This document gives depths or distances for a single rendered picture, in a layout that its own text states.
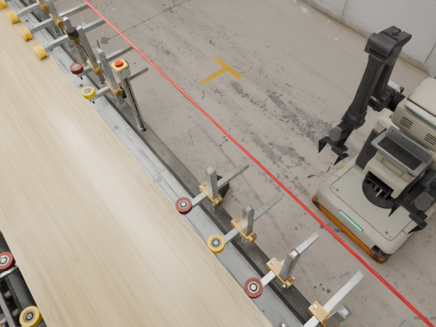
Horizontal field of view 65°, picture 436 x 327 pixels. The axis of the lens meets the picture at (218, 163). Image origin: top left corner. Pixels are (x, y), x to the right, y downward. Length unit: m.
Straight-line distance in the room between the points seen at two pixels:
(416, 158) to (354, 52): 2.26
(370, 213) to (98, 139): 1.76
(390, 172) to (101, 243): 1.50
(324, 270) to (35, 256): 1.77
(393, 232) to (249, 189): 1.04
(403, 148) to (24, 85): 2.19
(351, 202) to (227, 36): 2.32
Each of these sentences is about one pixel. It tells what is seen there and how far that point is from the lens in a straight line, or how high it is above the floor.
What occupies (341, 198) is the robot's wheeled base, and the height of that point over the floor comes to 0.28.
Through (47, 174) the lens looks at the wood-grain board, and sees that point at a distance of 1.99.
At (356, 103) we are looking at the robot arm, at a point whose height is 1.32.
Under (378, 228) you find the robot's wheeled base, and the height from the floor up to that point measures 0.28.
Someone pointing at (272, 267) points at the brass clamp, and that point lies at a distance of 1.63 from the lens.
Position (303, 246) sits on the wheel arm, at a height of 0.82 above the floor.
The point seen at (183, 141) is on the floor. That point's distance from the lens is 3.00.
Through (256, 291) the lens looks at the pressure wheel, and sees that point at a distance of 1.52.
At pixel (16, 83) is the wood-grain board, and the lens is 2.56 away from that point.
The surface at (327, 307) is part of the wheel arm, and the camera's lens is 1.62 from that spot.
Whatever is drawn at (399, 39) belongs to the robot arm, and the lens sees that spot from 1.36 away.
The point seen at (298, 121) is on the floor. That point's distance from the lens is 3.15.
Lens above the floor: 2.39
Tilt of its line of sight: 57 degrees down
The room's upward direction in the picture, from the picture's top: 5 degrees counter-clockwise
